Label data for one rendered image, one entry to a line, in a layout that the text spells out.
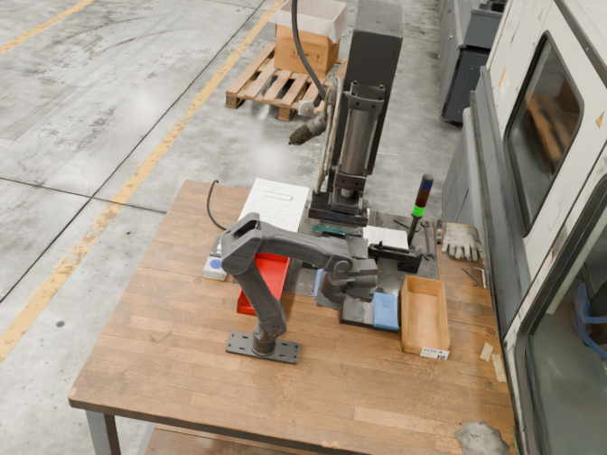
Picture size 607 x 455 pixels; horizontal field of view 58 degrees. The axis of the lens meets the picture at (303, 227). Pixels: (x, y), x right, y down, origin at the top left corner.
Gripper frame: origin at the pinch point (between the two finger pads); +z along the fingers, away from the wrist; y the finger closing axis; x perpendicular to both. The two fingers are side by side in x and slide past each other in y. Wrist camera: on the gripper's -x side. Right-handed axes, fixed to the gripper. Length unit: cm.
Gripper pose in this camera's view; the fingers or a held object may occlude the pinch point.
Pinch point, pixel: (326, 299)
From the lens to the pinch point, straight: 154.6
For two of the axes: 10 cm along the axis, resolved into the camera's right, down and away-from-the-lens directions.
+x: -9.8, -2.2, -0.1
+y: 1.9, -8.8, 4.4
